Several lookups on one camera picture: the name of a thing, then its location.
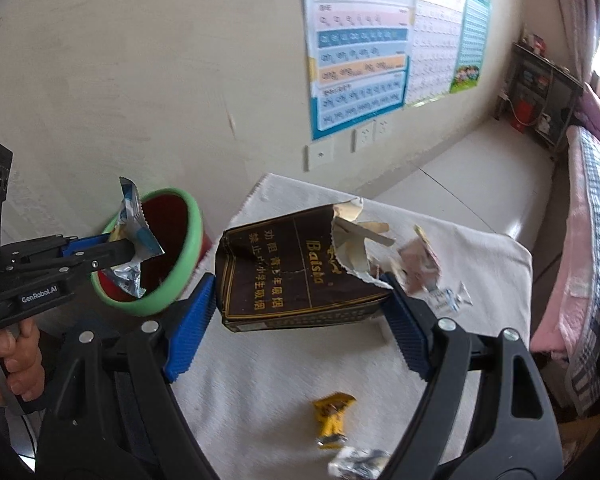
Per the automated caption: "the white towel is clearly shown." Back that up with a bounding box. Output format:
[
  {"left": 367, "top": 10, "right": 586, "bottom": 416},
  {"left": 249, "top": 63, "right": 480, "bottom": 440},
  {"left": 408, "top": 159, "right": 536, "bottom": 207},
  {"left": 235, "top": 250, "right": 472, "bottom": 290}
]
[{"left": 172, "top": 172, "right": 533, "bottom": 480}]

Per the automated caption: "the person's left hand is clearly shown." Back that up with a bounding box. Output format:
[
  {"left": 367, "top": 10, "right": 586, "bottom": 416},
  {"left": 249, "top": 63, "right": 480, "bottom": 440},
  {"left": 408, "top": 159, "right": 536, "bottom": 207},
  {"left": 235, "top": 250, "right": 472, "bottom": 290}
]
[{"left": 0, "top": 319, "right": 43, "bottom": 408}]

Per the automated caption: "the white chart wall poster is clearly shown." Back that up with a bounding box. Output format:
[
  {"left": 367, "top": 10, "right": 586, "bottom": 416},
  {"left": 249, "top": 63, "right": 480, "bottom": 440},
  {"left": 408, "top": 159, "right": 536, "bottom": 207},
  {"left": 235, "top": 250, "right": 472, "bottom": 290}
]
[{"left": 404, "top": 0, "right": 468, "bottom": 108}]

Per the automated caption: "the red white small box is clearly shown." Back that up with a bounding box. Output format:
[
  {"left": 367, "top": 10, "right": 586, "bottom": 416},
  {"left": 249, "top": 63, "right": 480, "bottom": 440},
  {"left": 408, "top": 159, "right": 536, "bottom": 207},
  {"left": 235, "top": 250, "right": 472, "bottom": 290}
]
[{"left": 522, "top": 32, "right": 548, "bottom": 56}]

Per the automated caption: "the silver blue snack wrapper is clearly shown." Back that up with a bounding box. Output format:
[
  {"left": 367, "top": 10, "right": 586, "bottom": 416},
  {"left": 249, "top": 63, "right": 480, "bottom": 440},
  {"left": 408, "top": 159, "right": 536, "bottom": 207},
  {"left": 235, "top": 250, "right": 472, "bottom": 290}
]
[{"left": 102, "top": 176, "right": 165, "bottom": 301}]

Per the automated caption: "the small white wall socket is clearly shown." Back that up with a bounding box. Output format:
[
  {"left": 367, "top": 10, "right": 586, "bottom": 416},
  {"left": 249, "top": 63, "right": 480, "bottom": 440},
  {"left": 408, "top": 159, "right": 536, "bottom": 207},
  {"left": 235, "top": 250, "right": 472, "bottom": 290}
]
[{"left": 305, "top": 137, "right": 335, "bottom": 172}]

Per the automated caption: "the red bin with green rim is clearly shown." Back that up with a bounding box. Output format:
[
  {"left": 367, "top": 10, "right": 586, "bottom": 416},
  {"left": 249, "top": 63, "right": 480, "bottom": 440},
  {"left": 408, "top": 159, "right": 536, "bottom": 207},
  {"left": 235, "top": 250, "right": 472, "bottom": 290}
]
[{"left": 90, "top": 187, "right": 213, "bottom": 318}]

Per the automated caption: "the dark brown cigarette carton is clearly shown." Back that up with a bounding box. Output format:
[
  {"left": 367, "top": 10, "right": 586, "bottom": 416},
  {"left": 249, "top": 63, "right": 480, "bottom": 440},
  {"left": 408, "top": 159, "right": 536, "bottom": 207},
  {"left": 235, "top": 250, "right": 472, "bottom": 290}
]
[{"left": 215, "top": 197, "right": 396, "bottom": 333}]

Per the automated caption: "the green blue wall poster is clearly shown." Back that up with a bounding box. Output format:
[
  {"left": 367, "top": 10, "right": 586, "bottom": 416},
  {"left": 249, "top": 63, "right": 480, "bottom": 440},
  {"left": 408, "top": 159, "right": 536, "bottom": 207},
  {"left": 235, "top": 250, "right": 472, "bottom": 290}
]
[{"left": 449, "top": 0, "right": 493, "bottom": 95}]

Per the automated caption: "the small yellow candy wrapper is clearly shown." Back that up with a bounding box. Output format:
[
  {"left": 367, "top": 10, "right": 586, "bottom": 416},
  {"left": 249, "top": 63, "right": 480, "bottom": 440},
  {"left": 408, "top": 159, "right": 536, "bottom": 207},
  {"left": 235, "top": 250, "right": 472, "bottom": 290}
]
[{"left": 312, "top": 392, "right": 357, "bottom": 451}]

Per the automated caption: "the pinkish curtain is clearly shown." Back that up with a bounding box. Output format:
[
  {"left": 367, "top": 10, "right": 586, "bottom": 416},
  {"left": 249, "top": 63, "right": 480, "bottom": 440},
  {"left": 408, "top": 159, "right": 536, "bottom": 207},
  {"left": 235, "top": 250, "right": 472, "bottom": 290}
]
[{"left": 550, "top": 0, "right": 600, "bottom": 81}]

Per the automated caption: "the colourful letter wall poster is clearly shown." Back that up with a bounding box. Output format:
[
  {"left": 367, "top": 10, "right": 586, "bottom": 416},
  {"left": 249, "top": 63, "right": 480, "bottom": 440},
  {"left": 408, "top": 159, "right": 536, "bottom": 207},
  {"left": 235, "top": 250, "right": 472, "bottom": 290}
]
[{"left": 300, "top": 0, "right": 416, "bottom": 142}]

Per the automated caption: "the dark metal shelf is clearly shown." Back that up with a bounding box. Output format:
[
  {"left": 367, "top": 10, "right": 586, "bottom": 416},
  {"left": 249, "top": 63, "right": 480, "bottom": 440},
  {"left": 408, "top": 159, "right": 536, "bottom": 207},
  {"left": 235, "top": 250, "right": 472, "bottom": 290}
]
[{"left": 495, "top": 42, "right": 583, "bottom": 161}]

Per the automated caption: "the white blue small wrapper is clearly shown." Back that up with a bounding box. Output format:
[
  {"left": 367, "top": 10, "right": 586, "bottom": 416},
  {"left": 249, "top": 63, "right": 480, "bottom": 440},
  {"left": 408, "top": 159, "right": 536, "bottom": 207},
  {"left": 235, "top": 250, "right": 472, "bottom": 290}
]
[{"left": 430, "top": 280, "right": 473, "bottom": 316}]

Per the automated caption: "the red bucket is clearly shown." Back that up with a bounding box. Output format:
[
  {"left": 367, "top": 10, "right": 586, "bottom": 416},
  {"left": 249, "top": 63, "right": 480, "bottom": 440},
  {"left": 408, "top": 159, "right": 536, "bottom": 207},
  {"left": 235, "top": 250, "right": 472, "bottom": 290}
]
[{"left": 511, "top": 100, "right": 538, "bottom": 133}]

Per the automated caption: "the white black patterned packet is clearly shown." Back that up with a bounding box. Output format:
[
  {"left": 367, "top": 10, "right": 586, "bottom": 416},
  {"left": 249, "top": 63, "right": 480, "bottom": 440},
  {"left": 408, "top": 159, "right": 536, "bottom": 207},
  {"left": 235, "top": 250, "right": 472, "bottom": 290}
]
[{"left": 327, "top": 445, "right": 393, "bottom": 478}]

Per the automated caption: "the pink bed sheet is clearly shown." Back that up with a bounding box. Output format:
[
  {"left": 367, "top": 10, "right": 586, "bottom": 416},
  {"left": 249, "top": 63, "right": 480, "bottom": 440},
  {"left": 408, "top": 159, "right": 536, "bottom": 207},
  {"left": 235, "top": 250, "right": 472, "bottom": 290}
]
[{"left": 530, "top": 125, "right": 588, "bottom": 361}]

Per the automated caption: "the bed with plaid quilt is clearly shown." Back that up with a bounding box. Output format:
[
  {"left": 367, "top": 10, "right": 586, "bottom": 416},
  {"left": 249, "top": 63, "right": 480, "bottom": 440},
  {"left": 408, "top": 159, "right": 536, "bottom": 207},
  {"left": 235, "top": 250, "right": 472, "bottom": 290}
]
[{"left": 565, "top": 130, "right": 600, "bottom": 416}]

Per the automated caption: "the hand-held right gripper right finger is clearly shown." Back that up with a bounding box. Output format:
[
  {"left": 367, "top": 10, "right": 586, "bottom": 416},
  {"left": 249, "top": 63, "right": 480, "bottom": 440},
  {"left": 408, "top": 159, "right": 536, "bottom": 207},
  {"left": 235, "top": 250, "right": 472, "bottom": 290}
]
[{"left": 377, "top": 272, "right": 563, "bottom": 480}]

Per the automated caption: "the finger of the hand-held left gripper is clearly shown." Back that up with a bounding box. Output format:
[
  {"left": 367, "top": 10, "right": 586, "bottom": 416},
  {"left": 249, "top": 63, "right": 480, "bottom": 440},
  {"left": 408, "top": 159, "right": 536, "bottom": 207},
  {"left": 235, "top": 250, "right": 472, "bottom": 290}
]
[
  {"left": 10, "top": 240, "right": 133, "bottom": 288},
  {"left": 2, "top": 234, "right": 112, "bottom": 261}
]

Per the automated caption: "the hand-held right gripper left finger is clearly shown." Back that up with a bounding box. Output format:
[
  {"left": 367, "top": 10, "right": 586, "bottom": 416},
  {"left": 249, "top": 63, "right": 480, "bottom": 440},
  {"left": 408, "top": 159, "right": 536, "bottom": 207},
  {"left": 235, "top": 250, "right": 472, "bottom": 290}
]
[{"left": 35, "top": 272, "right": 218, "bottom": 480}]

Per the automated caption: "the pinkish paper wrapper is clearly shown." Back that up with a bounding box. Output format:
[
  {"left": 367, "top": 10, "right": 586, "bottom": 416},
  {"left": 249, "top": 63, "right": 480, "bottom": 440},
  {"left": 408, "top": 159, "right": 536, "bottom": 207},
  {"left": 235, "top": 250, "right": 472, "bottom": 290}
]
[{"left": 397, "top": 225, "right": 443, "bottom": 293}]

